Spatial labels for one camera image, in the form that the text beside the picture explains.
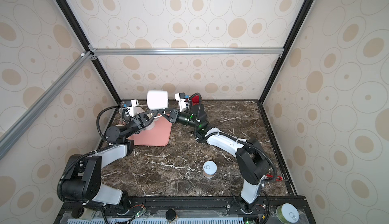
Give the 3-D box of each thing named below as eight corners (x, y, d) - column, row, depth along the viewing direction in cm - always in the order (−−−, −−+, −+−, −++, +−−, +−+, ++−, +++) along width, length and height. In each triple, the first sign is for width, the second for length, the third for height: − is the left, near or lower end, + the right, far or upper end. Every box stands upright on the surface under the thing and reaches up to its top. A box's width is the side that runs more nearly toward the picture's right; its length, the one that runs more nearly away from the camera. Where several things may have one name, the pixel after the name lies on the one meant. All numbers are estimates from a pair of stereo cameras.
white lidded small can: (203, 177, 85) (203, 173, 80) (203, 165, 89) (203, 160, 84) (216, 177, 85) (217, 173, 80) (215, 165, 89) (216, 160, 84)
